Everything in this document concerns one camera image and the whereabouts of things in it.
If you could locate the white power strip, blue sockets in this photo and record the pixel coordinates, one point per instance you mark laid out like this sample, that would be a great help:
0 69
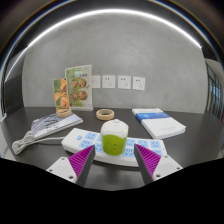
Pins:
75 143

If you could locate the green menu sign stand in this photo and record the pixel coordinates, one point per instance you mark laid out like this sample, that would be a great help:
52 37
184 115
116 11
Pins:
80 86

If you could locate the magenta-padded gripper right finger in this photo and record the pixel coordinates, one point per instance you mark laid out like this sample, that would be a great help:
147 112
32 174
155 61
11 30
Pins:
150 162

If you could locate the dark-framed glass partition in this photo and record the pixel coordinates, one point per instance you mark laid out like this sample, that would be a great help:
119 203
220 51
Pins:
215 93

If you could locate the green and white charger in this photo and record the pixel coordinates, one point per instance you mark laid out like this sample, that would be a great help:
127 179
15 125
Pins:
114 140

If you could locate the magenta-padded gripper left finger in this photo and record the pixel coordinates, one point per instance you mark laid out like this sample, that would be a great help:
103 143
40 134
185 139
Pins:
78 162

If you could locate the beige tape roll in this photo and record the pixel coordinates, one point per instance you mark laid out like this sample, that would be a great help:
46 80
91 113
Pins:
99 115

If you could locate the curved white light strip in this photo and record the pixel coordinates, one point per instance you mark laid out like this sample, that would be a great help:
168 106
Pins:
110 11

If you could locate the grey striped magazine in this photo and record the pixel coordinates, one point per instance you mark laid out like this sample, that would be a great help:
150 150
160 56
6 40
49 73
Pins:
53 123

